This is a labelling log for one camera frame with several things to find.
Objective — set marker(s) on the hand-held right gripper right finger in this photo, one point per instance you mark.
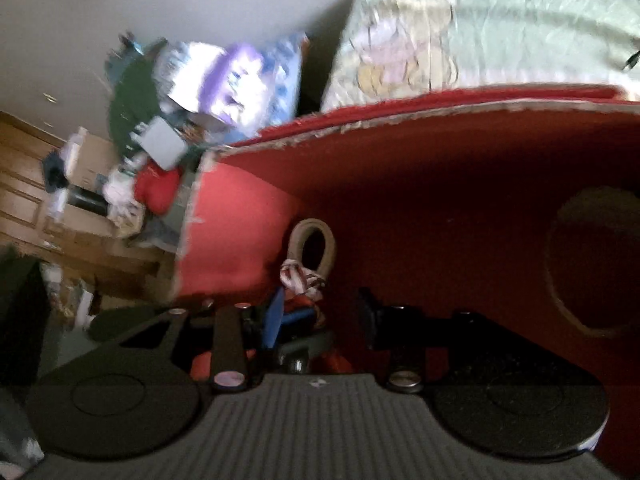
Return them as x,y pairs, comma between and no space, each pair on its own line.
367,317

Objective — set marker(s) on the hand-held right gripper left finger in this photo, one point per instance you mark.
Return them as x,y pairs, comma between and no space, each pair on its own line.
274,322

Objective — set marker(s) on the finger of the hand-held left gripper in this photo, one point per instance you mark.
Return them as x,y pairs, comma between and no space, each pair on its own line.
125,322

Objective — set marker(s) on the red white striped cloth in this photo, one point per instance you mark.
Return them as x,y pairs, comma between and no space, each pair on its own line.
300,280

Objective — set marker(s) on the small beige tape roll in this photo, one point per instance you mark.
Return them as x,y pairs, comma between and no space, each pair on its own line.
312,223

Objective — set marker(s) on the red cardboard box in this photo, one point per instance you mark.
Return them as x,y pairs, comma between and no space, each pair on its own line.
425,185

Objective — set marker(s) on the dark object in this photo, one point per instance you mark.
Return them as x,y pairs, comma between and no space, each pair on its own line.
20,310

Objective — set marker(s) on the black cylinder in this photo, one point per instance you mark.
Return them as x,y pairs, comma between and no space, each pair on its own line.
87,200

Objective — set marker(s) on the brown cardboard box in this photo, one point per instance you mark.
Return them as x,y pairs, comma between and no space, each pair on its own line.
92,160

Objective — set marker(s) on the grey square box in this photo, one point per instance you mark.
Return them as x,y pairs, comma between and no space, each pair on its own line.
162,142

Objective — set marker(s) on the dark green cap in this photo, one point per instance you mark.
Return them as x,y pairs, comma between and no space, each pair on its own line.
132,105

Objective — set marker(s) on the blue patterned packet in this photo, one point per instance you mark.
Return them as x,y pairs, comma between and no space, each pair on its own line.
285,80

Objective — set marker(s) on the purple tissue packet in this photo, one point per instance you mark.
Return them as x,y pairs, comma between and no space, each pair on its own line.
232,75

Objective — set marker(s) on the large brown tape roll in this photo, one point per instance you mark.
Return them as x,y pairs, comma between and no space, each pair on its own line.
590,197

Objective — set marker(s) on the white printed bag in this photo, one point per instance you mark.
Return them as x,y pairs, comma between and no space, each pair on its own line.
185,67

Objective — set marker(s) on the light green printed bedsheet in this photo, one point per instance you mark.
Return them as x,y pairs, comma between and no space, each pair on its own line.
500,20

